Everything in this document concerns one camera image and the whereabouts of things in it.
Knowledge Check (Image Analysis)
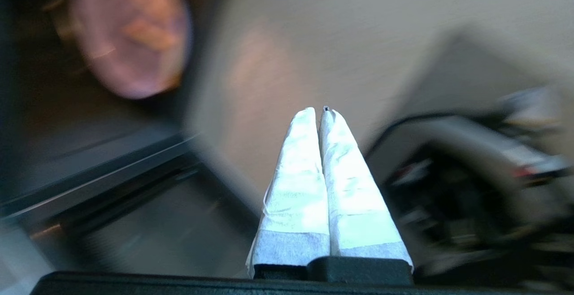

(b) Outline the purple plate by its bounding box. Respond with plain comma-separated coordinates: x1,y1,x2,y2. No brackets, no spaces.
70,0,193,100

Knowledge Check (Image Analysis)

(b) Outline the silver microwave oven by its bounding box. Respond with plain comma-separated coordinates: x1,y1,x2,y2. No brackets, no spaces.
0,0,225,206

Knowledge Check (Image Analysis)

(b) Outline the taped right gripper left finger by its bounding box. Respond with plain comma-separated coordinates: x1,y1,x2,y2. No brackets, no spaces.
246,107,331,278

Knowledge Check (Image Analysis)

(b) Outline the black robot chassis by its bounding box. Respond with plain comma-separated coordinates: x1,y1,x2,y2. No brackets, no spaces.
365,87,574,286

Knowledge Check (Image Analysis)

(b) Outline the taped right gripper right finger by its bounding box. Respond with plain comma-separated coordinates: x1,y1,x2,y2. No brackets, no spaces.
319,108,413,266

